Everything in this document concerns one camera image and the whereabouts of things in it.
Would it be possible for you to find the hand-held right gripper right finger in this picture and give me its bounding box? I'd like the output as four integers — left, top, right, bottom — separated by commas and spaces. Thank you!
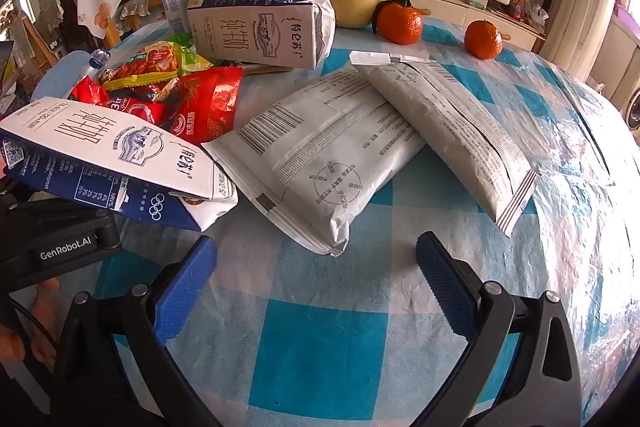
410, 231, 583, 427

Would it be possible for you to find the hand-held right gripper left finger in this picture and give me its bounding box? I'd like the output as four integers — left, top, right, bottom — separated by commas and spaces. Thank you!
50, 234, 223, 427

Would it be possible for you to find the white blue milk carton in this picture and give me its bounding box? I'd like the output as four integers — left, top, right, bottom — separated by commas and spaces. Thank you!
187, 0, 336, 70
0, 97, 239, 232

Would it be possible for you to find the grey foil pouch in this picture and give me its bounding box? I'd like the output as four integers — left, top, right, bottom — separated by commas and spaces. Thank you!
349, 50, 541, 238
202, 67, 426, 257

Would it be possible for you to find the red swirl-logo snack packet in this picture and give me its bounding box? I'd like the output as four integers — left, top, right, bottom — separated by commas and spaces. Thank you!
176, 67, 244, 146

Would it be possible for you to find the yellow green red snack packet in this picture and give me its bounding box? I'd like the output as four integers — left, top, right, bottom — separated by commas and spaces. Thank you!
99, 41, 213, 94

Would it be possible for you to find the person's left hand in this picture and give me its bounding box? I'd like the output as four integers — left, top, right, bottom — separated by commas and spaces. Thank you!
0, 277, 61, 365

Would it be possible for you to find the blue checked tablecloth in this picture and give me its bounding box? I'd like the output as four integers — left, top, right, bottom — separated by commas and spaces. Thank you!
95, 14, 640, 427

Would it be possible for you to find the blue cushion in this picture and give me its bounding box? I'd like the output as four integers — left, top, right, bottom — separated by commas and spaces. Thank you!
36, 51, 108, 105

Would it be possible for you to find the small orange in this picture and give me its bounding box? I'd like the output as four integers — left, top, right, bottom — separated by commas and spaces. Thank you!
464, 20, 503, 60

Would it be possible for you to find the orange with green leaf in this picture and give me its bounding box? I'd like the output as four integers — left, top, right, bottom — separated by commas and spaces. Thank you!
372, 0, 425, 46

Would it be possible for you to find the black cable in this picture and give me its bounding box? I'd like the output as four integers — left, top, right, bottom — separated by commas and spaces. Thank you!
0, 292, 58, 358

